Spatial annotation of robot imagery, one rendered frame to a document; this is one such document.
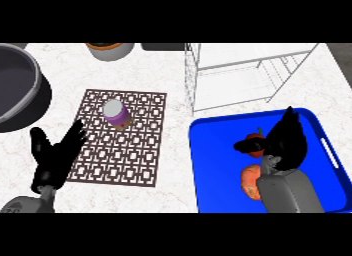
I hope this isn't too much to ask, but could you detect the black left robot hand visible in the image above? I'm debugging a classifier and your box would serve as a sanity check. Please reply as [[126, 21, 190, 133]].
[[29, 119, 91, 195]]

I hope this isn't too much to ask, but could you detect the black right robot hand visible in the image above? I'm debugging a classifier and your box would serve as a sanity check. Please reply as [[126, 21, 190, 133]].
[[233, 105, 311, 172]]

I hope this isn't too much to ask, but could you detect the red bell pepper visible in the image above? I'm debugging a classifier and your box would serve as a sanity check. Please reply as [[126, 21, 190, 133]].
[[245, 127, 268, 159]]

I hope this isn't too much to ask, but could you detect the blue plastic tray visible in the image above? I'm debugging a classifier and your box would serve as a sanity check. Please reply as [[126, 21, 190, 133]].
[[189, 107, 352, 214]]

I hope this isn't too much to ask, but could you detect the brown patterned placemat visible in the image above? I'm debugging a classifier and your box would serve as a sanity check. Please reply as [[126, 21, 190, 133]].
[[66, 88, 169, 188]]

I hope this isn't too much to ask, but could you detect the orange sweet potato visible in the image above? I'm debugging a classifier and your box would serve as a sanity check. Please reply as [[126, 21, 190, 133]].
[[240, 163, 265, 202]]

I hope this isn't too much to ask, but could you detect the purple can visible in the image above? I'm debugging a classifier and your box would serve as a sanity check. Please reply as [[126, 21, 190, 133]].
[[101, 98, 134, 129]]

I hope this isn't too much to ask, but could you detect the large grey pot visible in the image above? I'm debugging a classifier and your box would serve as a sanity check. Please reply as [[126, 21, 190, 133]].
[[0, 43, 54, 134]]

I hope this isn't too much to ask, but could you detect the grey potted plant pot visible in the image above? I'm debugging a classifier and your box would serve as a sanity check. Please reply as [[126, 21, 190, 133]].
[[85, 43, 137, 62]]

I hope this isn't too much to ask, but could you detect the dark grey appliance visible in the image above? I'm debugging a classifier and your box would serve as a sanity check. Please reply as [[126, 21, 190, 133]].
[[141, 43, 187, 52]]

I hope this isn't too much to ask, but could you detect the white wire tiered shelf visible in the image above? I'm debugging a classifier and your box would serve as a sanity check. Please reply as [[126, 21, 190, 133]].
[[184, 43, 321, 117]]

